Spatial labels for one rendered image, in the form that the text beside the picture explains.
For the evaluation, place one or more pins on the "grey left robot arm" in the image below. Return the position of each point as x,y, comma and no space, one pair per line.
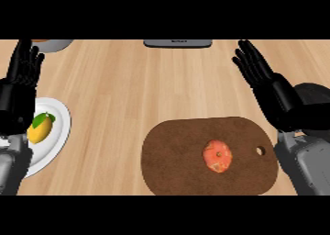
7,165

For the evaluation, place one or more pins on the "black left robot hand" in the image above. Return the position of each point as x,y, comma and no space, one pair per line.
13,91

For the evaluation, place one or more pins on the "orange round squash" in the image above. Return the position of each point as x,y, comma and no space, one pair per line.
217,156

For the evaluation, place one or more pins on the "white bowl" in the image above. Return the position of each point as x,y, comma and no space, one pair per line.
52,44

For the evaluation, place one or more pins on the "yellow mango with green leaf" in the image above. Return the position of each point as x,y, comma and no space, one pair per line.
40,130

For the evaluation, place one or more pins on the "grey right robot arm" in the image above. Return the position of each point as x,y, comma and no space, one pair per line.
310,165

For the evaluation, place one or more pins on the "brown wooden cutting board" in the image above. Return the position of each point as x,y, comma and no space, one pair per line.
208,156

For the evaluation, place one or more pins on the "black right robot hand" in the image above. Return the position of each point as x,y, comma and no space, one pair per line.
280,95

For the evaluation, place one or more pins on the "white round plate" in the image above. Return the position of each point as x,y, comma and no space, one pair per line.
52,137

